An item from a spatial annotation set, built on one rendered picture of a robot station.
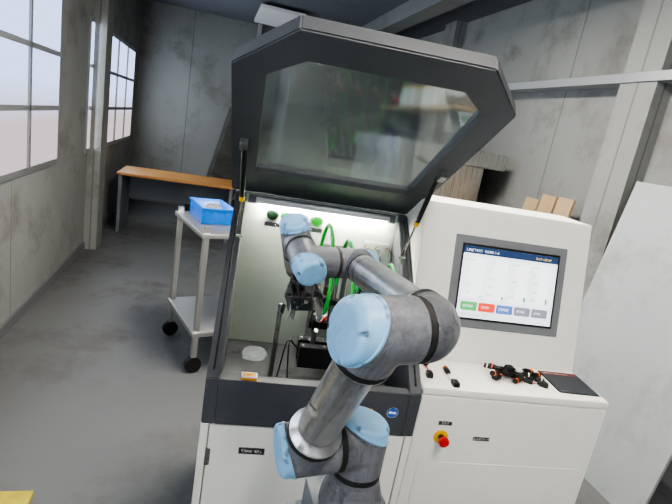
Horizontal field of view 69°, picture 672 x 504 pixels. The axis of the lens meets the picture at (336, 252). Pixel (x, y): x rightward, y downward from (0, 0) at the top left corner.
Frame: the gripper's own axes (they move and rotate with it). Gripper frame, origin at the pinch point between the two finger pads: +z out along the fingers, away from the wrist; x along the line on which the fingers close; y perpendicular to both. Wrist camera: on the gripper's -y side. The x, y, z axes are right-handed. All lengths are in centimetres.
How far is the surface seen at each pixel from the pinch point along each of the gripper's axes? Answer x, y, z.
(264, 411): -14.5, 11.7, 32.1
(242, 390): -20.8, 9.9, 24.1
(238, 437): -23.0, 16.8, 39.4
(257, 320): -29, -40, 45
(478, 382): 57, -9, 41
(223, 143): -237, -635, 247
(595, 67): 186, -295, 25
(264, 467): -16, 20, 51
